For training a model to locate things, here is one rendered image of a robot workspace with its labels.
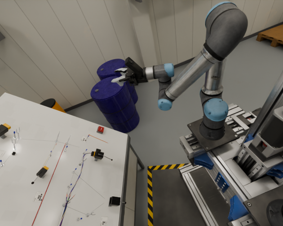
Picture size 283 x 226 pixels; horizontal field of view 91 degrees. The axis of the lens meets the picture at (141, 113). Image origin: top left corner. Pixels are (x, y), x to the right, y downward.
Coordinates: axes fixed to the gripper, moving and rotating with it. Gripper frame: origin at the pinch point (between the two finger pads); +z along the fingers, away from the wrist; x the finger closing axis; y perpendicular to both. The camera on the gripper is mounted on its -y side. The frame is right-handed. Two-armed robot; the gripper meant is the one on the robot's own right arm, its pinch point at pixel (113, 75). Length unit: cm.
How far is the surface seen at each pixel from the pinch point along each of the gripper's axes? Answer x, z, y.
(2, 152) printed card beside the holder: -47, 66, 6
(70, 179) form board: -55, 36, 36
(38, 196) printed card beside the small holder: -66, 44, 24
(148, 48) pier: 199, 20, 108
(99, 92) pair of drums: 65, 76, 80
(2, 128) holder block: -35, 64, -1
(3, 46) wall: 126, 235, 12
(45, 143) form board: -35, 55, 21
